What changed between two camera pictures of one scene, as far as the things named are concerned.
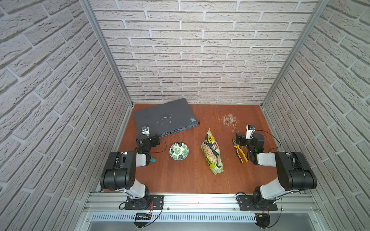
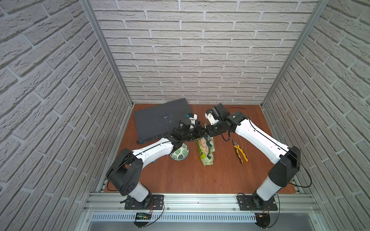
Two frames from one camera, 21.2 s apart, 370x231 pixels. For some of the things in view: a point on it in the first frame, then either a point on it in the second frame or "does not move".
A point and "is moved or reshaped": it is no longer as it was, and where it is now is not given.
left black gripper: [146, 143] to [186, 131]
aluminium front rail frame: [294, 208] does not move
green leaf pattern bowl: [178, 151] does not move
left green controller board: [143, 216] does not move
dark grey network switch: [165, 119] does not move
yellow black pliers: [237, 147] does not move
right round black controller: [263, 220] does not move
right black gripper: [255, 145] to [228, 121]
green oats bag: [211, 152] is moved or reshaped
